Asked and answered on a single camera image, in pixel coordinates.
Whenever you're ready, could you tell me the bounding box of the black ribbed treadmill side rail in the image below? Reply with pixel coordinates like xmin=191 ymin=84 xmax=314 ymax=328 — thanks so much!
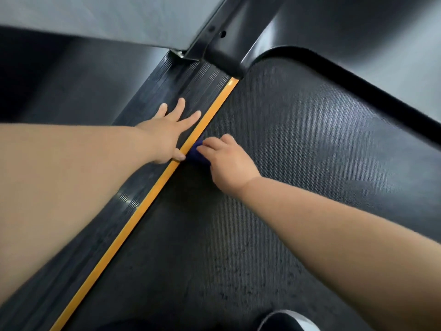
xmin=0 ymin=51 xmax=231 ymax=331

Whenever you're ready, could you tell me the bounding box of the black shoe with white sole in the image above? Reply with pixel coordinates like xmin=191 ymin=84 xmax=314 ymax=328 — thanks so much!
xmin=256 ymin=309 xmax=322 ymax=331

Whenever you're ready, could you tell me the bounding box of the person's right forearm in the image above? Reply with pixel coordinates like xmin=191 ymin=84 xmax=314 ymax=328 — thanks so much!
xmin=237 ymin=176 xmax=441 ymax=331

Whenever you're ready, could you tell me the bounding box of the blue cleaning cloth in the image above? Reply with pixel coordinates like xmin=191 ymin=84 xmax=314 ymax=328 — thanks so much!
xmin=187 ymin=138 xmax=212 ymax=166

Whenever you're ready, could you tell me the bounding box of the person's left hand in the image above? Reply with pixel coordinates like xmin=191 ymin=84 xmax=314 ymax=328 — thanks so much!
xmin=135 ymin=98 xmax=202 ymax=165

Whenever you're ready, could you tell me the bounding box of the orange treadmill edge strip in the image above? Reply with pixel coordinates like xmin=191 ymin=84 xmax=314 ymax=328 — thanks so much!
xmin=49 ymin=77 xmax=240 ymax=331

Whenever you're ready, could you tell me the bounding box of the black treadmill upright post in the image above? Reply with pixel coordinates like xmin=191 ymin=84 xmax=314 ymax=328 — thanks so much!
xmin=170 ymin=0 xmax=287 ymax=79

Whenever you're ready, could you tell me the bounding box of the person's left forearm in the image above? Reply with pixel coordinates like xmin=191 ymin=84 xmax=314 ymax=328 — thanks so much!
xmin=0 ymin=122 xmax=162 ymax=306

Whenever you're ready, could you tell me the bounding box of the black treadmill belt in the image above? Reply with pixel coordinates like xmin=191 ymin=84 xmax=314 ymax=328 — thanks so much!
xmin=64 ymin=58 xmax=441 ymax=331

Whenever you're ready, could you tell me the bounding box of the grey treadmill motor cover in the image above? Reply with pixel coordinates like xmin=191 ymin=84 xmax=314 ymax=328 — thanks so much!
xmin=241 ymin=0 xmax=441 ymax=148

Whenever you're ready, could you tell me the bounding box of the person's right hand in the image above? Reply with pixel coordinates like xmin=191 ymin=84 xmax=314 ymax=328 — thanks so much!
xmin=196 ymin=134 xmax=262 ymax=199

